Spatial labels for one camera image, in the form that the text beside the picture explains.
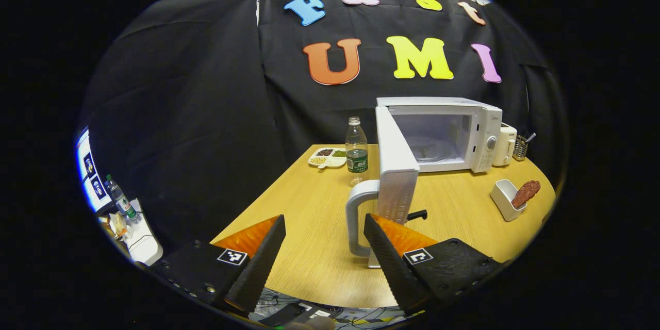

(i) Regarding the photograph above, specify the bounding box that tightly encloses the glass microwave turntable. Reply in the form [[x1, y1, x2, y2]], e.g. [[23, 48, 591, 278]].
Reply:
[[411, 136, 460, 162]]

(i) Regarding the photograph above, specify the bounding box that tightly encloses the wire mesh basket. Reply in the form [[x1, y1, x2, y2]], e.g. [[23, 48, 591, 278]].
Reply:
[[513, 135, 530, 161]]

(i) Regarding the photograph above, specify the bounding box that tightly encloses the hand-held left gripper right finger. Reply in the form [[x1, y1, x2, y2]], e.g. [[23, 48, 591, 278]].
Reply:
[[364, 213, 503, 317]]

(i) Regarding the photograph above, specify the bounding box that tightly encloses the cream toaster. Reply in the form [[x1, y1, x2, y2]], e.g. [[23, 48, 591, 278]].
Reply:
[[492, 124, 518, 167]]

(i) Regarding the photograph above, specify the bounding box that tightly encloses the white divided grain tray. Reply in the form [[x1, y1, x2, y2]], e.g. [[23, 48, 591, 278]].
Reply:
[[308, 147, 348, 170]]

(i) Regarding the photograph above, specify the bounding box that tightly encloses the standing banner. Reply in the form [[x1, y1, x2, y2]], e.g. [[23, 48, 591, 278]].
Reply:
[[76, 128, 112, 213]]

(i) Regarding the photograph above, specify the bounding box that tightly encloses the white microwave oven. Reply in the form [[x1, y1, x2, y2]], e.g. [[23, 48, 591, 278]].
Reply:
[[345, 96, 503, 269]]

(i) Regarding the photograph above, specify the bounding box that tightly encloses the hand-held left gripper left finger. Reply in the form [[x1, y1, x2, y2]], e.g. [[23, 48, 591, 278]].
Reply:
[[150, 214, 287, 316]]

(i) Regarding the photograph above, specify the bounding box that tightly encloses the brown meat piece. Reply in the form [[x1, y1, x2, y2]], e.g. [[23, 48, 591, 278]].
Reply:
[[511, 180, 541, 210]]

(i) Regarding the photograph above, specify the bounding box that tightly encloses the black backdrop cloth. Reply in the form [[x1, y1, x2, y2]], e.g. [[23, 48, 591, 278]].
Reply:
[[80, 0, 568, 258]]

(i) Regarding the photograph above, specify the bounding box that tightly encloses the white side table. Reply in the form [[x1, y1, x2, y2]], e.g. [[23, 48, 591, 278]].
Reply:
[[98, 199, 164, 267]]

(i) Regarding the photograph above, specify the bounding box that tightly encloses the white rectangular dish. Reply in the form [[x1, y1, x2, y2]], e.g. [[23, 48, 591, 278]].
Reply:
[[489, 179, 528, 223]]

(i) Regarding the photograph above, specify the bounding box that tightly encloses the green capped water bottle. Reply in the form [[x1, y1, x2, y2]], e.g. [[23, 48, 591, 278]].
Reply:
[[105, 174, 141, 224]]

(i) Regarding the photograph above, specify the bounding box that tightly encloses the clear plastic water bottle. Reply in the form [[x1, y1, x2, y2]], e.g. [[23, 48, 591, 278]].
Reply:
[[345, 117, 370, 187]]

